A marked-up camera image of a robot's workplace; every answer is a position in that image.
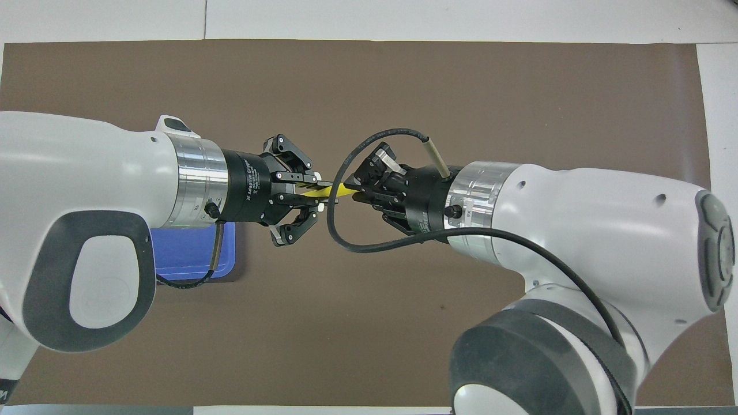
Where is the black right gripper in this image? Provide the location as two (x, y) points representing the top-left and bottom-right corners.
(352, 144), (462, 237)

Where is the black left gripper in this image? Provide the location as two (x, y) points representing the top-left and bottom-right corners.
(222, 134), (338, 247)

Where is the yellow marker pen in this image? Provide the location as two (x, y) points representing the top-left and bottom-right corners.
(297, 183), (361, 201)

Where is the blue plastic tray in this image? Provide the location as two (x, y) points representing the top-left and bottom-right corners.
(151, 222), (236, 283)

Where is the brown table mat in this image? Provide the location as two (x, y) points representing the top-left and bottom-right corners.
(0, 39), (736, 407)

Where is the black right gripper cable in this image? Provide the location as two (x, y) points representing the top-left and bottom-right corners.
(327, 128), (629, 346)

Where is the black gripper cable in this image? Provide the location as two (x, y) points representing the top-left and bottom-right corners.
(156, 222), (228, 289)
(327, 128), (629, 346)

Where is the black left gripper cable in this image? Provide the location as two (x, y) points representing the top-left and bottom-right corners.
(156, 222), (228, 289)

